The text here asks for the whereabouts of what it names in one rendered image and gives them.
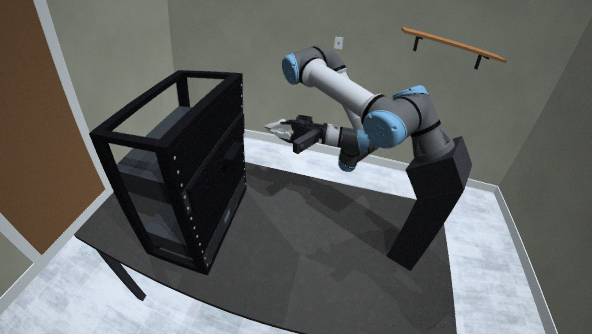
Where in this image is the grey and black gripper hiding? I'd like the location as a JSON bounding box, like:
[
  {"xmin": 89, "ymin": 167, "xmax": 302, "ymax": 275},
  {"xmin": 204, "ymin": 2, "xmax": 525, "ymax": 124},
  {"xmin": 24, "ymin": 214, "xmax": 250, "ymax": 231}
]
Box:
[{"xmin": 265, "ymin": 115, "xmax": 328, "ymax": 144}]

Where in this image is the black server rack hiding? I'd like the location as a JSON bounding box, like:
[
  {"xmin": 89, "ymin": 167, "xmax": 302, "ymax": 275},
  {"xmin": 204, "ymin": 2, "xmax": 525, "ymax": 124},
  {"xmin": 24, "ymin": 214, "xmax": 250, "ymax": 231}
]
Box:
[{"xmin": 89, "ymin": 70, "xmax": 247, "ymax": 276}]

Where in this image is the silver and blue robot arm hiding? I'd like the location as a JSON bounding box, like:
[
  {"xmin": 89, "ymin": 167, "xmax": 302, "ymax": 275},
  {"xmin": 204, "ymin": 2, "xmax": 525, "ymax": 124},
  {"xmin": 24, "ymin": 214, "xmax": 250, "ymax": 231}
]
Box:
[{"xmin": 282, "ymin": 45, "xmax": 455, "ymax": 172}]

